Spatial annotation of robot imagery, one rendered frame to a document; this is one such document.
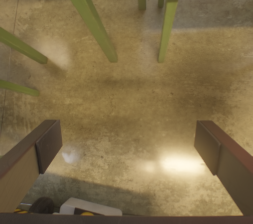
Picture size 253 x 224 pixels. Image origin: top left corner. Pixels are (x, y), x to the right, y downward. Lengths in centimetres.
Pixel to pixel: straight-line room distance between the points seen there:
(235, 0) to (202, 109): 61
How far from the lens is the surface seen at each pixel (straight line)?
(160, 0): 106
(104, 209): 92
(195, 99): 94
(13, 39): 93
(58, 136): 17
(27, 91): 102
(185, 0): 114
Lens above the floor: 91
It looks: 79 degrees down
